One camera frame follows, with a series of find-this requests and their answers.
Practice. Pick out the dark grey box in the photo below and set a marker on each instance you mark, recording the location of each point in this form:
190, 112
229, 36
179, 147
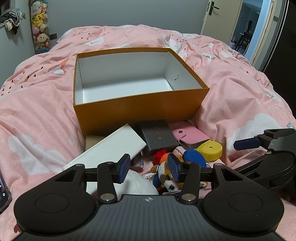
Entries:
159, 136

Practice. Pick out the purple illustrated box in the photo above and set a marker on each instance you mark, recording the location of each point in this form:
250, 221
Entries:
137, 161

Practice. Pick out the long white box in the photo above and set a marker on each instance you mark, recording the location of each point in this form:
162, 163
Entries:
111, 146

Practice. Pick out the yellow round case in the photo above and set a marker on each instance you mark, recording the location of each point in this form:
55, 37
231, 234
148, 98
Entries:
209, 149

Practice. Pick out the black phone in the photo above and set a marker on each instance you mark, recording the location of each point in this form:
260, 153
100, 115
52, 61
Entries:
3, 192

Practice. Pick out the dark wardrobe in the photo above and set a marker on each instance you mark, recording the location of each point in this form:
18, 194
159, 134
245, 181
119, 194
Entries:
286, 58

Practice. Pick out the dark chair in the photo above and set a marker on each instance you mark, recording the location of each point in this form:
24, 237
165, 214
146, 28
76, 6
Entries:
245, 37

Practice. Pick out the hanging column of plush toys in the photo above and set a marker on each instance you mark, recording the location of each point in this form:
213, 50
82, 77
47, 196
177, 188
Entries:
39, 20

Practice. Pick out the pink card wallet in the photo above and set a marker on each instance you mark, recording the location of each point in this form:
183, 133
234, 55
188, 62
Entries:
187, 134

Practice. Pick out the plush dog toy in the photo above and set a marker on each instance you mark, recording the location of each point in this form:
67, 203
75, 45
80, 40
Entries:
170, 184

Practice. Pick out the blue round case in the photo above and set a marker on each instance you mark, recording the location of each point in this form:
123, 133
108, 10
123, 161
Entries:
193, 156

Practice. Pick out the pale pink small bag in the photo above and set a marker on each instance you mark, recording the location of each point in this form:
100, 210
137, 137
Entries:
138, 185

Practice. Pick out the red crochet flower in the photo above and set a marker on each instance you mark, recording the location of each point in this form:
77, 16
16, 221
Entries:
158, 156

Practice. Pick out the orange cardboard box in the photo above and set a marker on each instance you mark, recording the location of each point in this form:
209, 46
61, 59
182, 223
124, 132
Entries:
138, 111

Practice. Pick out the grey hanging clothes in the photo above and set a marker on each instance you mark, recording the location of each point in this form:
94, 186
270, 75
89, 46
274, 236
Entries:
13, 15

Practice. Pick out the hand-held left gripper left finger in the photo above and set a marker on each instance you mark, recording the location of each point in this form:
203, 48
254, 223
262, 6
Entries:
123, 168

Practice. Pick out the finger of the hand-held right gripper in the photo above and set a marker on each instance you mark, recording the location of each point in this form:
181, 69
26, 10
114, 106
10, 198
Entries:
245, 143

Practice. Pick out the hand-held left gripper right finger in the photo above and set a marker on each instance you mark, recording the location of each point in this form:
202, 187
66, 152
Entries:
174, 168

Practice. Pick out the pink printed blanket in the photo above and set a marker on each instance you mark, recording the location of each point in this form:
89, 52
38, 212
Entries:
46, 115

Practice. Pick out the cream door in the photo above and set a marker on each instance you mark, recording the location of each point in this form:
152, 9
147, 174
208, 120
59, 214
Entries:
219, 20

